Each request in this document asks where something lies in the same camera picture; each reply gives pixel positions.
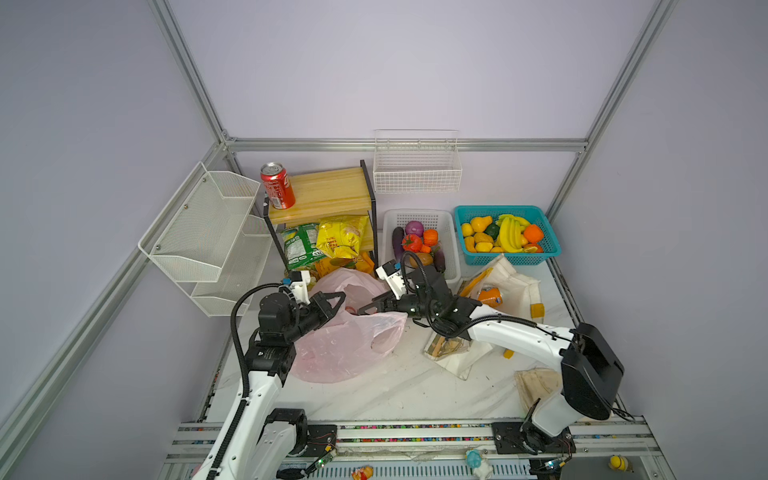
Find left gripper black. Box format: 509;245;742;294
283;291;344;343

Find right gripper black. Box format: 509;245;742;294
358;286;437;328

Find brown potato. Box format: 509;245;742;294
416;252;434;266

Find red tomato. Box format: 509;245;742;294
401;234;423;253

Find orange soda can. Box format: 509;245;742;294
477;287;504;308

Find pink plastic grocery bag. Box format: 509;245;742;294
290;269;407;384

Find white canvas tote bag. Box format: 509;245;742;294
423;255;546;380

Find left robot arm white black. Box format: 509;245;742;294
193;272;346;479

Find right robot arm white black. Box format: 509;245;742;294
357;254;624;455

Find small orange vegetable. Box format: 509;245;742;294
422;229;439;247

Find dark eggplant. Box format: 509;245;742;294
391;227;405;262

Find purple onion top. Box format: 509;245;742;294
404;220;425;237

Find orange snack bag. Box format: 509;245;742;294
313;252;375;279

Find white plastic vegetable basket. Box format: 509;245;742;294
378;209;461;293

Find green snack bag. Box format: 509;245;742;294
281;223;326;270

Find yellow pear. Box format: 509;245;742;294
470;216;494;233

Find yellow chips bag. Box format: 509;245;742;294
316;215;369;259

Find banana bunch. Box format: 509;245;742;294
496;214;530;253

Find teal plastic fruit basket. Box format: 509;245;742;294
454;205;561;265

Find orange fruit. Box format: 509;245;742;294
523;224;545;243

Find red cola can left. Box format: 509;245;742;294
260;162;296;210

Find wooden two-tier shelf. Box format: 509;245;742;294
260;160;380;269

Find beige folded cloth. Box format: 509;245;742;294
514;367;614;422

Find orange bear toy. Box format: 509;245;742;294
351;466;374;480

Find blue white toy figure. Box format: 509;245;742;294
465;450;493;480

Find yellow minion toy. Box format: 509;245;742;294
609;455;633;472

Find white mesh wall rack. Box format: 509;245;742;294
138;163;272;317

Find white wire wall basket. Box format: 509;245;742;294
373;129;463;194

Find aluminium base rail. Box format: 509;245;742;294
157;418;673;480

